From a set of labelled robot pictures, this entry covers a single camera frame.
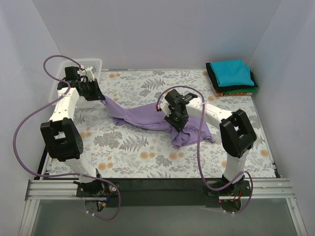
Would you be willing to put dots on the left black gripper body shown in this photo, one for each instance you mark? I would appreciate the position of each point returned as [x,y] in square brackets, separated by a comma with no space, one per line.
[95,89]

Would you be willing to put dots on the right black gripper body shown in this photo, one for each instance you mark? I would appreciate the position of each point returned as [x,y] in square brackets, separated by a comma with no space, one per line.
[178,123]

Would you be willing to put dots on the purple t shirt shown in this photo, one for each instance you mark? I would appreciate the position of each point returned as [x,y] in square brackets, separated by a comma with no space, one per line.
[148,118]

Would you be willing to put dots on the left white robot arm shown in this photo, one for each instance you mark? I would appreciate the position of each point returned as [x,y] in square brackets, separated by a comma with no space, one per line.
[61,137]

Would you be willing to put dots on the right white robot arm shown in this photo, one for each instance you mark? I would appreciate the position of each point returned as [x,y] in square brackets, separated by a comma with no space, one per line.
[236,131]

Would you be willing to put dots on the black folded t shirt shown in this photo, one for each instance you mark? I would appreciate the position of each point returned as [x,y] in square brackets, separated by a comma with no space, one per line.
[215,85]

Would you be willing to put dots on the floral table cloth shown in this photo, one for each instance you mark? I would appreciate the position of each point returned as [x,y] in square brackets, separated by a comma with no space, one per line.
[128,151]

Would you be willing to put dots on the teal folded t shirt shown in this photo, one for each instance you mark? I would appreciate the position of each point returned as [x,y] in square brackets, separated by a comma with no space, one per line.
[232,73]

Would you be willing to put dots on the green folded t shirt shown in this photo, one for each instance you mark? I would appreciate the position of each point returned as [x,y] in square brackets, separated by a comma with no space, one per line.
[245,91]

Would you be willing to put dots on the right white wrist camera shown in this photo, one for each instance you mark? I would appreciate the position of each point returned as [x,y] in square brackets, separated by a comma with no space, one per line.
[163,107]

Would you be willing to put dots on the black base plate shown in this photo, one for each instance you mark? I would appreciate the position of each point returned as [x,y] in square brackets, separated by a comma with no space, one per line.
[157,192]

